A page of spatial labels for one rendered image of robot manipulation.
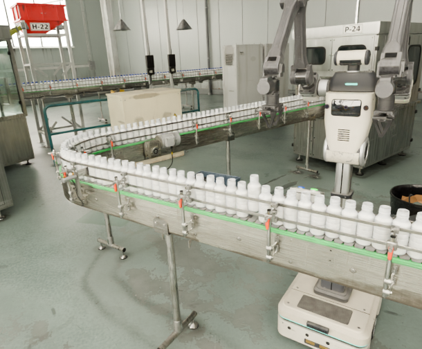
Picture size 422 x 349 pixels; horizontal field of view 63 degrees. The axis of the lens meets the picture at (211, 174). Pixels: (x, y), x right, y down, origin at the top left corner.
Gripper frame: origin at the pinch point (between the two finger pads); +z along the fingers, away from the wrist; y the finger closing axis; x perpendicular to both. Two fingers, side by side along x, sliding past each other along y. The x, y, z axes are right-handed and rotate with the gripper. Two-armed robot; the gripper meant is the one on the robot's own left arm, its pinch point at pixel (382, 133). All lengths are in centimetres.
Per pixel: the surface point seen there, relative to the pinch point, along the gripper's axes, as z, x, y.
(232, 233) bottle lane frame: 48, 56, -20
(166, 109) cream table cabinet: 46, 369, 303
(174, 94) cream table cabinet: 24, 363, 320
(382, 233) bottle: 33.0, -5.7, -17.4
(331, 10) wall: -171, 341, 1183
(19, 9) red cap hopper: -137, 672, 257
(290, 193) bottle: 23.8, 29.6, -16.8
